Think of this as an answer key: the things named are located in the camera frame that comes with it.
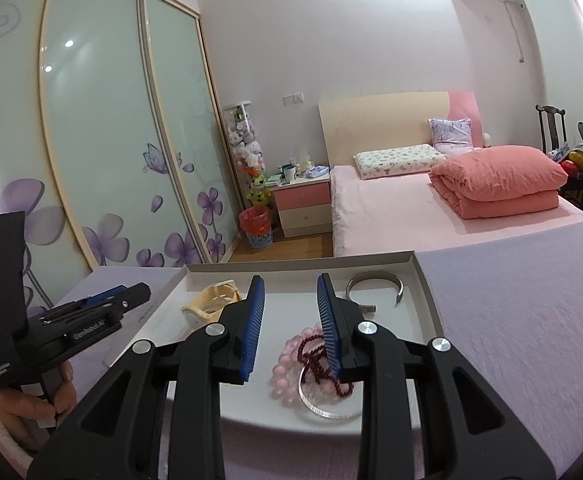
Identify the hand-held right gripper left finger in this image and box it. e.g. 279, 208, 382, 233
26, 275, 267, 480

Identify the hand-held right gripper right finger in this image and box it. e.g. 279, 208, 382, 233
315, 272, 557, 480

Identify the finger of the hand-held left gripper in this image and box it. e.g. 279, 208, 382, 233
42, 282, 151, 327
54, 285, 129, 312

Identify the pink bead bracelet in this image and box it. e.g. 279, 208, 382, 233
270, 325, 330, 414

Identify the grey shallow tray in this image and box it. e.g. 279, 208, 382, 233
102, 250, 445, 433

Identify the person's left hand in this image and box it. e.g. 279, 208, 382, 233
0, 360, 78, 429

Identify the silver metal bangle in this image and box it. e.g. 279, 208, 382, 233
345, 269, 403, 314

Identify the clear acrylic bangle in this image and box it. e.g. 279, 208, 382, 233
297, 365, 363, 421

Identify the red-lined waste bin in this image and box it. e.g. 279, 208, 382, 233
238, 205, 274, 251

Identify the pink and white nightstand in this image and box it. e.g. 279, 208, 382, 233
270, 173, 333, 240

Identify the pink bed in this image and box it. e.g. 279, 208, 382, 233
330, 159, 583, 259

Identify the floral sliding-door wardrobe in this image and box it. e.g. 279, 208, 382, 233
0, 0, 243, 311

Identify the clear tube of plush toys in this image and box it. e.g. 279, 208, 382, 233
221, 102, 273, 212

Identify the patterned flat pillow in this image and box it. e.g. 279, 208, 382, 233
353, 143, 447, 181

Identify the lilac bed sheet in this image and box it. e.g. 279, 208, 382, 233
0, 220, 583, 480

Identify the beige and pink headboard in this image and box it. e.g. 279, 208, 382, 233
317, 90, 483, 169

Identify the folded coral quilt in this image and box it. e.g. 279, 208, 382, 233
428, 144, 570, 220

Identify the lilac printed pillow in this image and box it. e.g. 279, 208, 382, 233
427, 118, 474, 157

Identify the pile of colourful toys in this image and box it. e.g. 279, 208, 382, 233
545, 144, 583, 177

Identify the dark wooden chair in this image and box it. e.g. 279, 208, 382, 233
534, 103, 570, 155

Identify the white air conditioner pipe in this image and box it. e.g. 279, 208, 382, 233
503, 0, 527, 64

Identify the dark red bead bracelet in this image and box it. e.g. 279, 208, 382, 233
299, 332, 355, 397

